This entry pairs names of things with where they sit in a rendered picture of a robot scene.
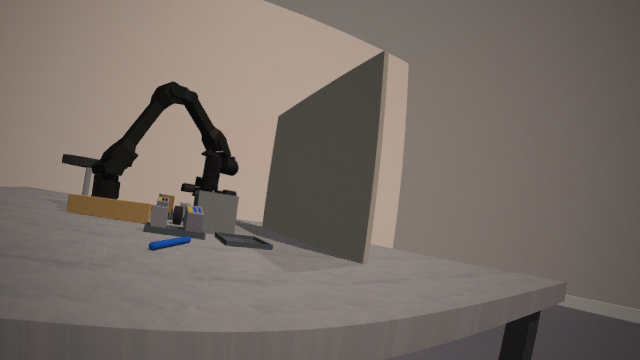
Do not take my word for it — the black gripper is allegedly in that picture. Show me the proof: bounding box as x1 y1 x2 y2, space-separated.
181 170 236 196

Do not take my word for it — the blue cylinder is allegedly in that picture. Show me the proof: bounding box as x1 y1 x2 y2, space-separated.
149 236 191 251

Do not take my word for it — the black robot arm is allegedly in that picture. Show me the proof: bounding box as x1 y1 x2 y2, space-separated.
91 82 238 200

